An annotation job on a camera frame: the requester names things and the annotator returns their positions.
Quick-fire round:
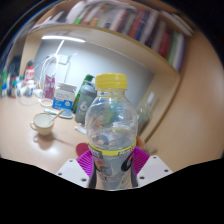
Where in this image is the magenta snack packet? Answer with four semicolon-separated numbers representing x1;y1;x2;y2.
43;73;57;100

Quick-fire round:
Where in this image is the cream ceramic cup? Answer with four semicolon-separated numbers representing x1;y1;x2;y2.
29;112;56;136

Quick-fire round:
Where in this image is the clear yellow-capped drink bottle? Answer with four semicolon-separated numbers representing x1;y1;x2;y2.
84;73;139;191

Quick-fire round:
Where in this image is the grey shaker bottle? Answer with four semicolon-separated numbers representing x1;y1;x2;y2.
74;82;98;125

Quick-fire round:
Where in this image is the clear glass bottle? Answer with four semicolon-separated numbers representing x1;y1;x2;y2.
136;91;158;134

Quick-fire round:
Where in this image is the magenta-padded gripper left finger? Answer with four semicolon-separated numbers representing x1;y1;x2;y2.
55;149;98;190

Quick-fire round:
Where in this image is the wooden shelf unit with books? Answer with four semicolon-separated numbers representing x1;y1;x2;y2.
29;0;198;141

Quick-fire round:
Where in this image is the tall green bottle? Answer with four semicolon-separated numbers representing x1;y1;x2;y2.
72;74;96;114

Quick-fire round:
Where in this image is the spoon in cup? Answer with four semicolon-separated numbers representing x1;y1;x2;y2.
48;109;64;127

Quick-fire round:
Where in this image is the blue and white carton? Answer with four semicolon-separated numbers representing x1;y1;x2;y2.
52;82;78;112

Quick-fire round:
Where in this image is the flat round red coaster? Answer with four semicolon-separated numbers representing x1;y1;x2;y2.
75;142;91;157

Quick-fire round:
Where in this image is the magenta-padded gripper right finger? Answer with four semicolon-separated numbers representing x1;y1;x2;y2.
129;147;174;188

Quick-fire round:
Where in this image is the white wall power socket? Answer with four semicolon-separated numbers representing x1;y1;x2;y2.
55;53;70;66

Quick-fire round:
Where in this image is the red and white can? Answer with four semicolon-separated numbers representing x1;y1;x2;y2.
24;65;36;86

